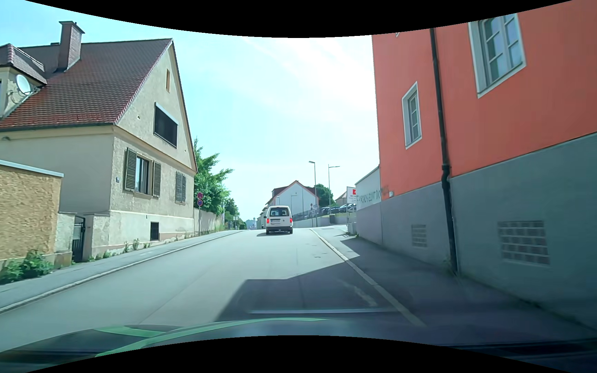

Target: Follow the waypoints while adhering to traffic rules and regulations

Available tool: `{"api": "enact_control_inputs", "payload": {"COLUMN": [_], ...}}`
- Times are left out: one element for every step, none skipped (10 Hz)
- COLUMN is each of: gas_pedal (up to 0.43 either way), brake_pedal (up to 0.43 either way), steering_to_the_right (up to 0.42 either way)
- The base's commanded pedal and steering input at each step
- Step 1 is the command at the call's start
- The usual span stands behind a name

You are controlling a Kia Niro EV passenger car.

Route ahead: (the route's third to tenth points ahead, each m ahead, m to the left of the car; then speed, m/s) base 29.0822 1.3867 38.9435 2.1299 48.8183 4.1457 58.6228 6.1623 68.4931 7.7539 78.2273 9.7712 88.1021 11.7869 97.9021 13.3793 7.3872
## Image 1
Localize dark metal gate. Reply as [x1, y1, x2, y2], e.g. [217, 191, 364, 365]
[72, 216, 86, 263]

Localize row of parked cars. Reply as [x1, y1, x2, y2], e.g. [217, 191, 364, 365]
[320, 203, 357, 216]

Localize car's own bonnet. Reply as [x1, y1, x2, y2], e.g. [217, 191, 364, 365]
[0, 317, 597, 373]

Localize orange and grey building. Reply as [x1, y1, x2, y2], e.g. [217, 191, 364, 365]
[356, 0, 597, 336]

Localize green bush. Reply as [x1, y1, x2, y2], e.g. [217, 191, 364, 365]
[0, 250, 55, 285]

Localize grey asphalt road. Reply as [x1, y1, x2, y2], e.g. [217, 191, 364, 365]
[0, 228, 413, 358]

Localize white house with red roof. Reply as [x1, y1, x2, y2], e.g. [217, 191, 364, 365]
[260, 180, 320, 229]

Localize white low building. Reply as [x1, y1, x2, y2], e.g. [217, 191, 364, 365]
[355, 166, 382, 211]

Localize green trees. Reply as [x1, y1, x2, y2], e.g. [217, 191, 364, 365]
[193, 138, 240, 229]

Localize tree behind white house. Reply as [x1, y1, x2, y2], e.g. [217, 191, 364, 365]
[314, 183, 334, 209]

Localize grey pavement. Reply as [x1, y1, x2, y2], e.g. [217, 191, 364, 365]
[0, 230, 245, 323]
[313, 225, 597, 343]

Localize white van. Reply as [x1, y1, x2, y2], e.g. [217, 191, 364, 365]
[265, 205, 294, 235]

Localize tan brick building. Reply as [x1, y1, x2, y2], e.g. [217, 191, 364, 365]
[0, 152, 65, 290]

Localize lamp post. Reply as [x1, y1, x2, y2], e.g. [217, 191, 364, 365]
[327, 165, 341, 214]
[308, 161, 318, 228]

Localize beige garden wall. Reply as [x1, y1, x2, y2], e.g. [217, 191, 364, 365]
[193, 207, 226, 236]

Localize beige house with red roof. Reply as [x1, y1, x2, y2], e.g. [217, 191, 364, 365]
[0, 21, 199, 262]

